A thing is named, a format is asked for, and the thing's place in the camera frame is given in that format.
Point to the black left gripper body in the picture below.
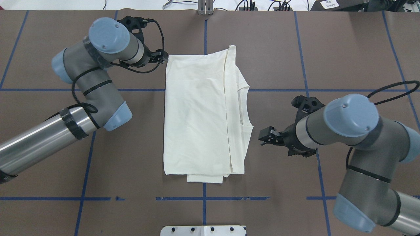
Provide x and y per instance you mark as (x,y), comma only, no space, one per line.
(148,56)

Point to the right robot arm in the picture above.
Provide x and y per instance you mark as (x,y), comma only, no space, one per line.
(365,199)

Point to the aluminium frame post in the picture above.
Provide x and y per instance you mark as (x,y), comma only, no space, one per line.
(205,7)

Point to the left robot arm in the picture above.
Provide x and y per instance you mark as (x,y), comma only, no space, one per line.
(98,103)

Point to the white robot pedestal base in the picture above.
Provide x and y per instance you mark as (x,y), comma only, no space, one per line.
(212,230)

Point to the cream long-sleeve cat shirt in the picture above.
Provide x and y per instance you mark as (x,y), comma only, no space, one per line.
(207,129)

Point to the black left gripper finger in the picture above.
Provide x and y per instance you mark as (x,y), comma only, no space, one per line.
(159,56)

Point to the black box with label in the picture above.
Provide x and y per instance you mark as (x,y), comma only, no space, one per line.
(339,5)

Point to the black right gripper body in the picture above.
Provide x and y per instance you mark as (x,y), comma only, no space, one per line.
(289,137)

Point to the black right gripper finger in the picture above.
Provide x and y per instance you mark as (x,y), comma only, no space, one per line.
(269,135)

